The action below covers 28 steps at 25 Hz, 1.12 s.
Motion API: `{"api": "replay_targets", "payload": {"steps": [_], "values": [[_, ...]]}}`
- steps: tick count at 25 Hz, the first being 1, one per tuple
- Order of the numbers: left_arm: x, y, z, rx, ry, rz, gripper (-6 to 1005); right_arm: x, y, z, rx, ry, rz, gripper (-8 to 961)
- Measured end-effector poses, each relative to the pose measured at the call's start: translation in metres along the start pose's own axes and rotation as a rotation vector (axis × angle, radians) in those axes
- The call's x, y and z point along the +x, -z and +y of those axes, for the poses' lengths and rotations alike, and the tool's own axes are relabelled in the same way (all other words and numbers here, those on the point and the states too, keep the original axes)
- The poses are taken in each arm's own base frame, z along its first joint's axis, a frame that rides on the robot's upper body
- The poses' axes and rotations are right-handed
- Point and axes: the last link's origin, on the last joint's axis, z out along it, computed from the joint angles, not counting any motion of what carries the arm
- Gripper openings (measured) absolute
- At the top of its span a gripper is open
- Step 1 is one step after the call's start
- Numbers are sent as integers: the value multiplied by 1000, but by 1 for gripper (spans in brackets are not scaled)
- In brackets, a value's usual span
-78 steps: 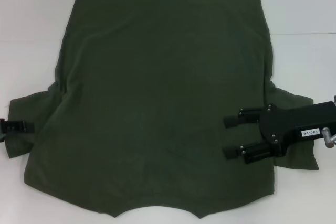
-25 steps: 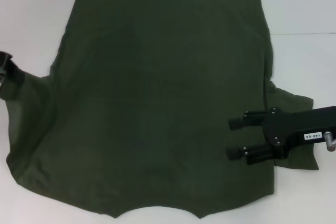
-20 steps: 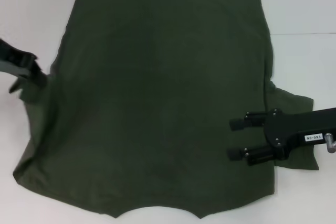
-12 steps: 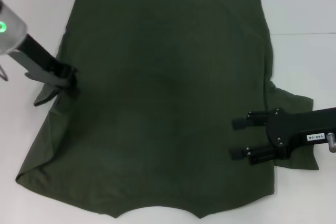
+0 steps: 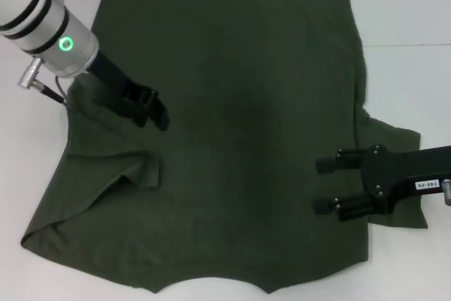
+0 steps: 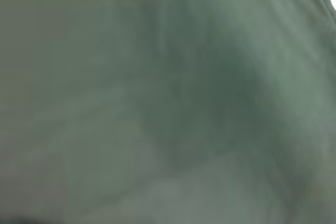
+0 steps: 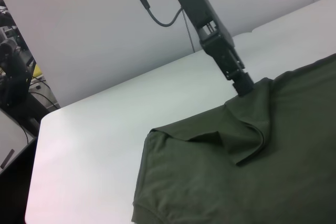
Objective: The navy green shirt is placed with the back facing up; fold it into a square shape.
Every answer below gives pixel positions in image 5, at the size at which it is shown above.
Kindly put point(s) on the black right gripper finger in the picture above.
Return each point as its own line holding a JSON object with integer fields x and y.
{"x": 326, "y": 166}
{"x": 356, "y": 207}

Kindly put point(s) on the silver right wrist plug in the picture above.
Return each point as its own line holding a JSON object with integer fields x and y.
{"x": 447, "y": 193}

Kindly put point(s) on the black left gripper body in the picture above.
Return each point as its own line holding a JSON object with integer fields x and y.
{"x": 112, "y": 75}

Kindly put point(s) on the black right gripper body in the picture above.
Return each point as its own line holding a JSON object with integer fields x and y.
{"x": 398, "y": 174}

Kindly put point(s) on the dark green t-shirt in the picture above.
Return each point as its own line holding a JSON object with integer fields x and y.
{"x": 246, "y": 103}

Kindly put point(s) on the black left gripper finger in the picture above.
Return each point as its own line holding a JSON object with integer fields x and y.
{"x": 156, "y": 110}
{"x": 134, "y": 114}

